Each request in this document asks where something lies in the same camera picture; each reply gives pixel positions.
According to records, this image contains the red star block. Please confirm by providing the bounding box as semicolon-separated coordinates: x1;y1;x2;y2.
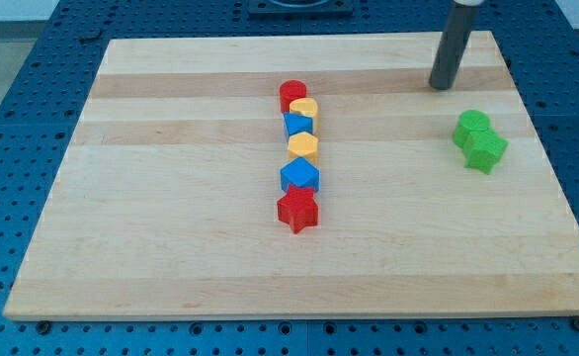
277;184;319;234

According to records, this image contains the green star block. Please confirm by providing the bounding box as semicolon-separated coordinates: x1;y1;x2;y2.
462;131;509;174

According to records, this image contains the blue cube block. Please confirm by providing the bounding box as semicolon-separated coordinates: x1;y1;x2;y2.
280;157;320;192

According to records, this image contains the yellow hexagon block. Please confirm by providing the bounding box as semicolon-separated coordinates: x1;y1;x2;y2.
287;132;319;165

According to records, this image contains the blue triangle block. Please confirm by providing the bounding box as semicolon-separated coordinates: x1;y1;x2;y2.
283;113;313;141

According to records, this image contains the yellow heart block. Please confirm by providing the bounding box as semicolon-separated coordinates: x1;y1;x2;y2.
289;97;319;134

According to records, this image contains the red cylinder block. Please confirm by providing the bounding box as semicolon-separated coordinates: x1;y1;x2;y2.
279;80;307;113

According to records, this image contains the light wooden board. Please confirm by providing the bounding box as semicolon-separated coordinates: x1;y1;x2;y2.
4;32;579;321

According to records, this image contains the green cylinder block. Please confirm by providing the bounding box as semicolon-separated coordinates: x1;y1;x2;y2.
453;110;491;148

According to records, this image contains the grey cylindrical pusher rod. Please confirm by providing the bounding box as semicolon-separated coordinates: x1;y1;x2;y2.
429;0;484;90

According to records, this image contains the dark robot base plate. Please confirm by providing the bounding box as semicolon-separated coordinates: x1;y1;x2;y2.
246;0;355;17

